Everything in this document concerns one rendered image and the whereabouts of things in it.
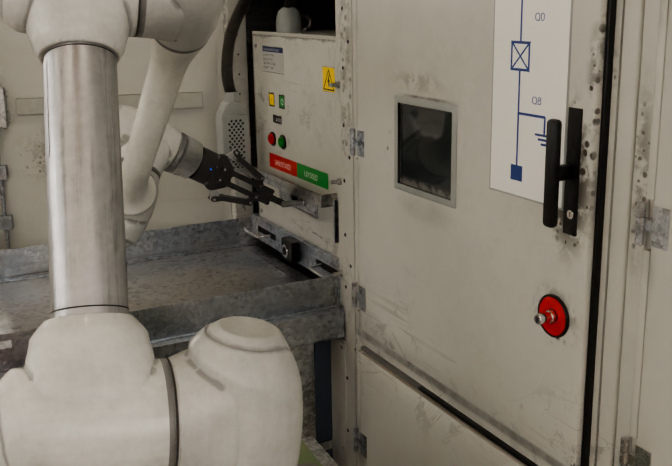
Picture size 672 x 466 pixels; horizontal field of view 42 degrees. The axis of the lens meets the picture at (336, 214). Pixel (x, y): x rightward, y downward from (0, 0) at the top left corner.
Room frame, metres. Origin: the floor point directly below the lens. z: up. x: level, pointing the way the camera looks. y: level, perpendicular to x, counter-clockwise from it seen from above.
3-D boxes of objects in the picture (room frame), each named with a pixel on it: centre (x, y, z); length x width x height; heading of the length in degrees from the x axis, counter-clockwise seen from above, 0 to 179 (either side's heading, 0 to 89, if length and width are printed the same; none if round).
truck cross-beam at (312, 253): (1.98, 0.08, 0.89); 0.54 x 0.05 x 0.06; 27
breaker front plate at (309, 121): (1.97, 0.09, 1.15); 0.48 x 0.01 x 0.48; 27
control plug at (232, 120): (2.13, 0.25, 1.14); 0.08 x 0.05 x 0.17; 117
